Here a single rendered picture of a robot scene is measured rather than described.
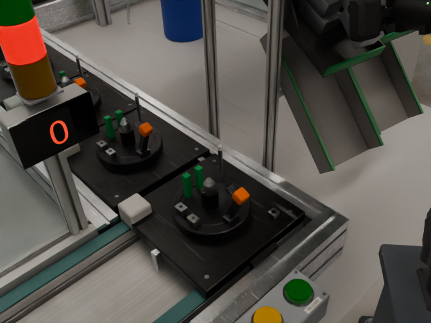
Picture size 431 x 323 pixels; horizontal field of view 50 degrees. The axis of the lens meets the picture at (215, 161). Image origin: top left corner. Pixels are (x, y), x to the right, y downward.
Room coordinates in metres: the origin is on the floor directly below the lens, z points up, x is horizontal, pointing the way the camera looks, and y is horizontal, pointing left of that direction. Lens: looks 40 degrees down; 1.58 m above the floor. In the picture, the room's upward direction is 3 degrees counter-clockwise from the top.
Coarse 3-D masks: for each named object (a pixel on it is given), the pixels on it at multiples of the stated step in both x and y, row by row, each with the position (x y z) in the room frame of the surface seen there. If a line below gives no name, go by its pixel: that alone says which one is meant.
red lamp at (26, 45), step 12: (24, 24) 0.53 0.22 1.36; (36, 24) 0.55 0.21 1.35; (0, 36) 0.53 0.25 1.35; (12, 36) 0.52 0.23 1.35; (24, 36) 0.53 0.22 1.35; (36, 36) 0.54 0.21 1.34; (12, 48) 0.52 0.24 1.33; (24, 48) 0.53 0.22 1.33; (36, 48) 0.53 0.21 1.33; (12, 60) 0.52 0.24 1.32; (24, 60) 0.52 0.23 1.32; (36, 60) 0.53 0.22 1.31
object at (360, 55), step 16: (288, 0) 0.75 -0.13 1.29; (288, 16) 0.75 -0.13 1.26; (288, 32) 0.74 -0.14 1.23; (304, 32) 0.75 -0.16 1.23; (336, 32) 0.76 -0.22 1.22; (304, 48) 0.71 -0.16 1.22; (320, 48) 0.72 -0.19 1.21; (336, 48) 0.73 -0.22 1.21; (352, 48) 0.73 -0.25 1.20; (368, 48) 0.74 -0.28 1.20; (384, 48) 0.72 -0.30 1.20; (320, 64) 0.67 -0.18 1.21; (336, 64) 0.67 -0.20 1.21; (352, 64) 0.69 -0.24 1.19
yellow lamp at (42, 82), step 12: (48, 60) 0.55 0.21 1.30; (12, 72) 0.53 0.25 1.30; (24, 72) 0.52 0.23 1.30; (36, 72) 0.53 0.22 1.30; (48, 72) 0.54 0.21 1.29; (24, 84) 0.52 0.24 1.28; (36, 84) 0.53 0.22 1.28; (48, 84) 0.53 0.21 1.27; (24, 96) 0.53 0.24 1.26; (36, 96) 0.52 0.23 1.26
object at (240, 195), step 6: (228, 186) 0.54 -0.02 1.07; (234, 186) 0.54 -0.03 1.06; (228, 192) 0.54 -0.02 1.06; (234, 192) 0.52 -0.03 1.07; (240, 192) 0.52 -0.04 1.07; (246, 192) 0.53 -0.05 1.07; (234, 198) 0.52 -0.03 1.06; (240, 198) 0.51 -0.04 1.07; (246, 198) 0.52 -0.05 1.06; (234, 204) 0.53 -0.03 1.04; (240, 204) 0.51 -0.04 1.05; (228, 210) 0.54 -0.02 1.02; (234, 210) 0.53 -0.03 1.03; (228, 216) 0.54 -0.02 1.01; (234, 216) 0.54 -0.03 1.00
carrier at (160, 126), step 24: (120, 120) 0.81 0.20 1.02; (144, 120) 0.88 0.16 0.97; (96, 144) 0.77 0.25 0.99; (120, 144) 0.77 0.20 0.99; (168, 144) 0.79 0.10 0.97; (192, 144) 0.78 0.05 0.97; (72, 168) 0.73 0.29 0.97; (96, 168) 0.72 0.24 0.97; (120, 168) 0.71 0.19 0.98; (144, 168) 0.71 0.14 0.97; (168, 168) 0.71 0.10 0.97; (96, 192) 0.65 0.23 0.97; (120, 192) 0.65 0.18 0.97; (144, 192) 0.65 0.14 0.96
